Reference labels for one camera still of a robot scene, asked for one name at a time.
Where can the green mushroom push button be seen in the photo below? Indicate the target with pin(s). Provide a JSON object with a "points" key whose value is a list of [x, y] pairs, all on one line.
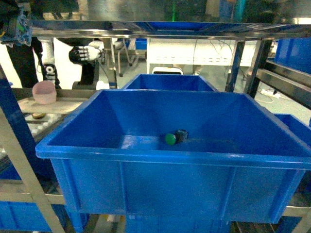
{"points": [[178, 136]]}

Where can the red mushroom push button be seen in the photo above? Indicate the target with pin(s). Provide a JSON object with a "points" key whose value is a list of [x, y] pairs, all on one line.
{"points": [[15, 23]]}

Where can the rear blue shelf container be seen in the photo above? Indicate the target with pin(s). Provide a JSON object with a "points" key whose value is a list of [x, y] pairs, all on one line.
{"points": [[170, 82]]}

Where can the large blue shelf container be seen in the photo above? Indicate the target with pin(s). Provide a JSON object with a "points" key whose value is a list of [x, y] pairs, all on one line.
{"points": [[239, 162]]}

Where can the white humanoid robot hand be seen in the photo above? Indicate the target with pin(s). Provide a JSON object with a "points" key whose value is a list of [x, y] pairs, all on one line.
{"points": [[84, 54]]}

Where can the pink plastic bowl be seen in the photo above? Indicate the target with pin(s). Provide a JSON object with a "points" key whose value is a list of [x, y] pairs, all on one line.
{"points": [[44, 92]]}

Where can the steel shelf frame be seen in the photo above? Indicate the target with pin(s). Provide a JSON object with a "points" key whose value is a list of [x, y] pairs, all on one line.
{"points": [[292, 83]]}

